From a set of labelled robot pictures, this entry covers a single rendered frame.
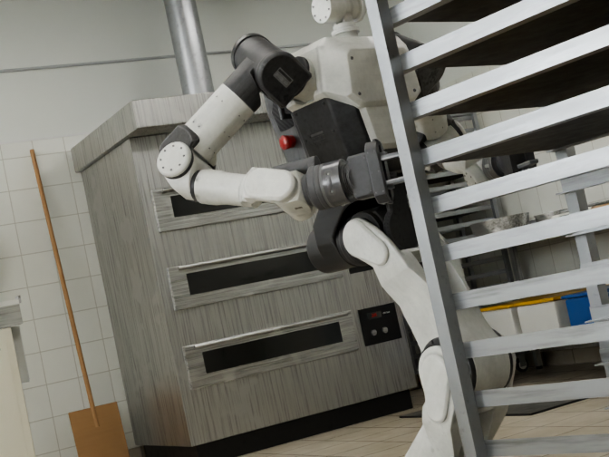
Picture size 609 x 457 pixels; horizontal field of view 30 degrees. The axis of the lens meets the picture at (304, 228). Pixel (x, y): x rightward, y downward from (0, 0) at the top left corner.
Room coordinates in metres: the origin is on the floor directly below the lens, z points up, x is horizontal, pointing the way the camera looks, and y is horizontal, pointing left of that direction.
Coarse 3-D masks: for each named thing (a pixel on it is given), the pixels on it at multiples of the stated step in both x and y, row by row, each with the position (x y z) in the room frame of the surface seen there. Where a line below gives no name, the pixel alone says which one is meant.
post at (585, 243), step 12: (564, 156) 2.35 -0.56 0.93; (576, 192) 2.35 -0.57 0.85; (576, 204) 2.35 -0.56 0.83; (576, 240) 2.36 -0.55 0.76; (588, 240) 2.35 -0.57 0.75; (588, 252) 2.35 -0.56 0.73; (588, 288) 2.36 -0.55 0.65; (600, 288) 2.35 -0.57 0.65; (600, 300) 2.35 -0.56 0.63; (600, 348) 2.37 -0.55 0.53
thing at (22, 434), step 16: (0, 336) 2.70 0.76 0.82; (0, 352) 2.69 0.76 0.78; (0, 368) 2.69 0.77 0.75; (16, 368) 2.71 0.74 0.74; (0, 384) 2.68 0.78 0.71; (16, 384) 2.70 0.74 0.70; (0, 400) 2.68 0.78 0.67; (16, 400) 2.70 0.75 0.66; (0, 416) 2.68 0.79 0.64; (16, 416) 2.69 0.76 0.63; (0, 432) 2.67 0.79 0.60; (16, 432) 2.69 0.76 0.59; (0, 448) 2.67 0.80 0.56; (16, 448) 2.69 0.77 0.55; (32, 448) 2.71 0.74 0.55
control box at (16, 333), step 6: (12, 330) 2.76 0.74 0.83; (18, 330) 2.76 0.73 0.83; (18, 336) 2.76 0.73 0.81; (18, 342) 2.76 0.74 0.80; (18, 348) 2.76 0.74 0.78; (18, 354) 2.76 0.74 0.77; (18, 360) 2.76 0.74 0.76; (24, 360) 2.76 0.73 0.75; (18, 366) 2.76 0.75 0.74; (24, 366) 2.76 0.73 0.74; (24, 372) 2.76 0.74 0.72; (24, 378) 2.76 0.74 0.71
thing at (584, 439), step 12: (492, 444) 2.07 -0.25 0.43; (504, 444) 2.04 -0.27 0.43; (516, 444) 2.02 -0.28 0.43; (528, 444) 2.00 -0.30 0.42; (540, 444) 1.98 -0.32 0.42; (552, 444) 1.96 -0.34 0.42; (564, 444) 1.94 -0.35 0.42; (576, 444) 1.92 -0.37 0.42; (588, 444) 1.90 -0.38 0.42; (600, 444) 1.88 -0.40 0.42; (492, 456) 2.07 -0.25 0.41
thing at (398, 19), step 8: (408, 0) 2.04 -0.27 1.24; (416, 0) 2.02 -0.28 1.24; (424, 0) 2.01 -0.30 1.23; (432, 0) 1.99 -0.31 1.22; (440, 0) 1.98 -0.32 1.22; (448, 0) 1.99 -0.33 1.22; (392, 8) 2.07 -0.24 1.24; (400, 8) 2.06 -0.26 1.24; (408, 8) 2.04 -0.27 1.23; (416, 8) 2.03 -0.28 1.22; (424, 8) 2.01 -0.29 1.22; (432, 8) 2.02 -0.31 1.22; (392, 16) 2.08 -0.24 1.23; (400, 16) 2.06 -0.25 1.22; (408, 16) 2.05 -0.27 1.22; (416, 16) 2.06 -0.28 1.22; (400, 24) 2.10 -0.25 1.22
